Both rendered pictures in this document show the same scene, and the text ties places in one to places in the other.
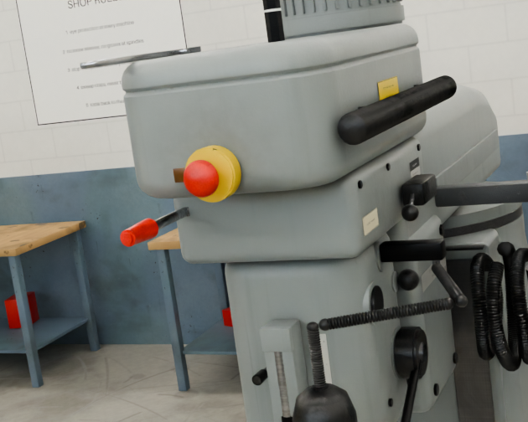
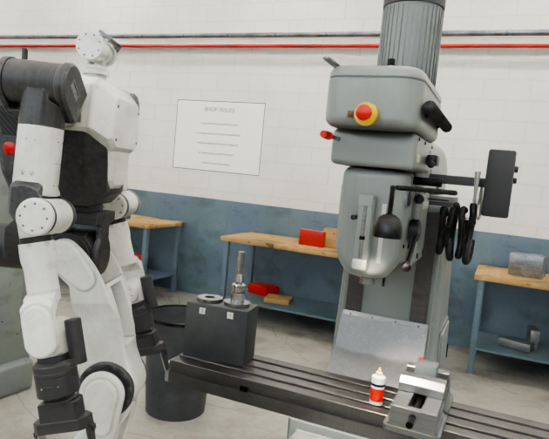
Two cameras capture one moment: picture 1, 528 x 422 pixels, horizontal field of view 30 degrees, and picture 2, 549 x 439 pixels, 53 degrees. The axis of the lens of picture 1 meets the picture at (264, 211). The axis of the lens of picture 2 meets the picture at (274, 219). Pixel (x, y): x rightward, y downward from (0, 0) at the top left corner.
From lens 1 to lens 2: 0.57 m
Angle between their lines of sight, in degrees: 5
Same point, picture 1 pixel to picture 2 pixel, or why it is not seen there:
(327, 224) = (402, 152)
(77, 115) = (194, 166)
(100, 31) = (218, 125)
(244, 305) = (351, 186)
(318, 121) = (416, 101)
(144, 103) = (342, 81)
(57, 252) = (165, 236)
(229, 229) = (356, 149)
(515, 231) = not seen: hidden behind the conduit
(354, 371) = not seen: hidden behind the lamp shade
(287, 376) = (367, 218)
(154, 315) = (209, 280)
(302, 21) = not seen: hidden behind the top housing
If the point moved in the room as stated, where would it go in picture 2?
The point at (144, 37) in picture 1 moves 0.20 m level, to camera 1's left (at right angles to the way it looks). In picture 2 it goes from (240, 133) to (223, 131)
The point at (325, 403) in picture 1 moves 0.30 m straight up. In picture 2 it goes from (392, 219) to (406, 98)
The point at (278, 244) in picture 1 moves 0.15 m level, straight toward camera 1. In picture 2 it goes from (377, 158) to (389, 157)
